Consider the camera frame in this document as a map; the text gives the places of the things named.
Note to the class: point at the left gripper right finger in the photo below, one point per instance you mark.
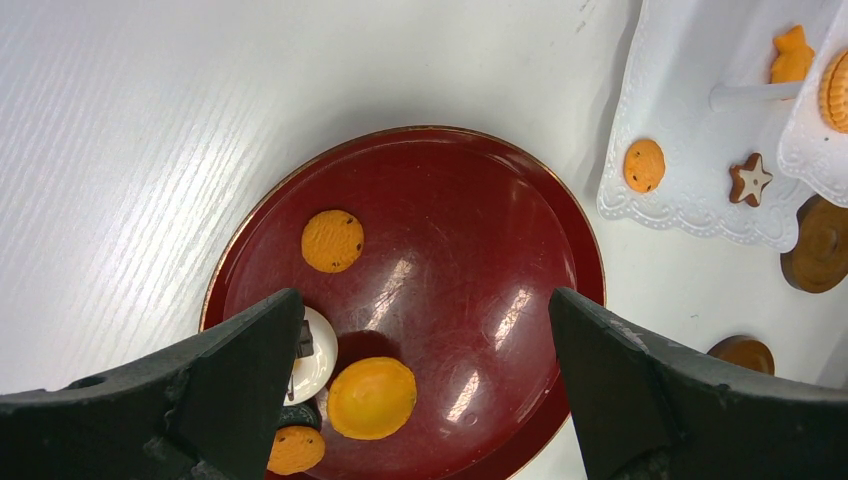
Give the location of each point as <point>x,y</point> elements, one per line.
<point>647,407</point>

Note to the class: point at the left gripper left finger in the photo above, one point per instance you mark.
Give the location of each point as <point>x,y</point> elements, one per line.
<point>207,407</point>

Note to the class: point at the large orange egg tart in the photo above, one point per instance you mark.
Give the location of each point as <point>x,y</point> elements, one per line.
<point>372,398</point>

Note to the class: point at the small chip cookie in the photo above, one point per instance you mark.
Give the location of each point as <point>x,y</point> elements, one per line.
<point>644,165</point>

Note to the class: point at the dark red round tray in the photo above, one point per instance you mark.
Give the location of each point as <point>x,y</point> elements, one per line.
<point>466,238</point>

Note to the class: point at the white star cookie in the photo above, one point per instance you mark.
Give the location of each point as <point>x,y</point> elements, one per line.
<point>749,179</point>

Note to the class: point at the white three-tier dessert stand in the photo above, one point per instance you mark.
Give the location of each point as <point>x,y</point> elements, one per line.
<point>680,52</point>

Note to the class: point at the round beige biscuit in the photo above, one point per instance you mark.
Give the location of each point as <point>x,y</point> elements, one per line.
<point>832,95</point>

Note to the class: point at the orange fish-shaped pastry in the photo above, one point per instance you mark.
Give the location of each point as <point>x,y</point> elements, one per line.
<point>794,56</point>

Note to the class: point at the chocolate chip cookie lower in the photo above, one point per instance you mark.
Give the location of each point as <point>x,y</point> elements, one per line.
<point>296,449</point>

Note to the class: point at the chocolate chip cookie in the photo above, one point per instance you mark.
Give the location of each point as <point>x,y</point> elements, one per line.
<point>332,241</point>
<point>296,449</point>

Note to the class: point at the near brown wooden coaster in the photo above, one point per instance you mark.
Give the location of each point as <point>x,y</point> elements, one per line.
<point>745,351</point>

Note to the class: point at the brown wooden coaster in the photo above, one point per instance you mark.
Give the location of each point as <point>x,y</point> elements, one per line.
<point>745,351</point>
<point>818,262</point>

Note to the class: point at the white chocolate-drizzled donut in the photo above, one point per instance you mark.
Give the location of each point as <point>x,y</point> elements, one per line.
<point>312,372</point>

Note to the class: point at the chocolate chip cookie upper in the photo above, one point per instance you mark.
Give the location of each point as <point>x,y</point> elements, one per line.
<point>332,241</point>

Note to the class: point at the far brown wooden coaster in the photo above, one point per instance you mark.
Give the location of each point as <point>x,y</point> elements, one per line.
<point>818,262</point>

